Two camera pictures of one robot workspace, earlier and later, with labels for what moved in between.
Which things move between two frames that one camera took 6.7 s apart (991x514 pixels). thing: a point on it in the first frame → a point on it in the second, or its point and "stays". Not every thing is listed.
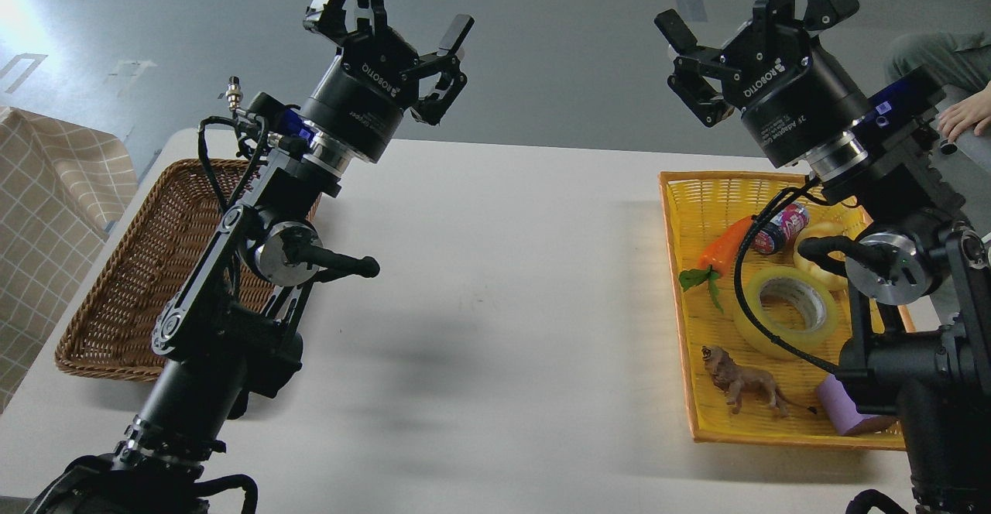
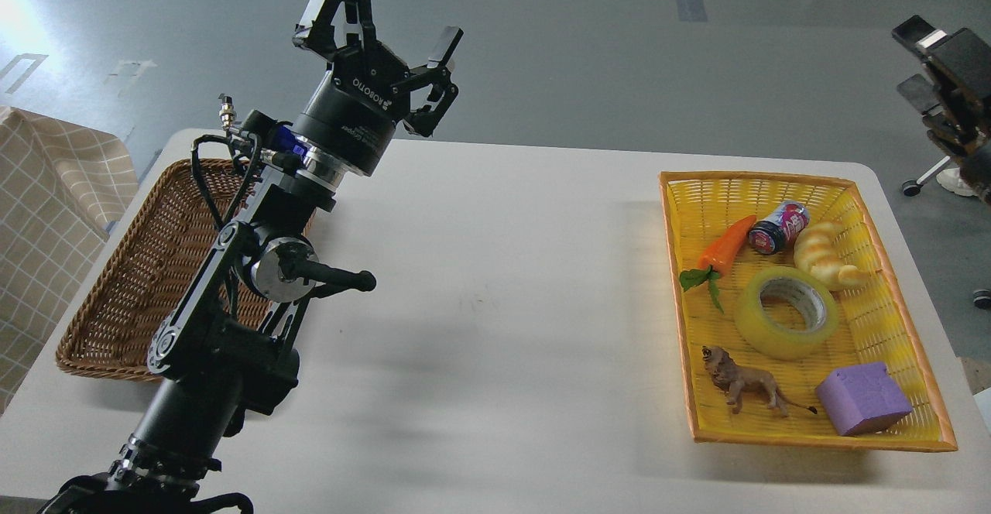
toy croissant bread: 820,272 stays
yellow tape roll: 756,339 stays
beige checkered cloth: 62,187 stays
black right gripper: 790,97 → 962,65
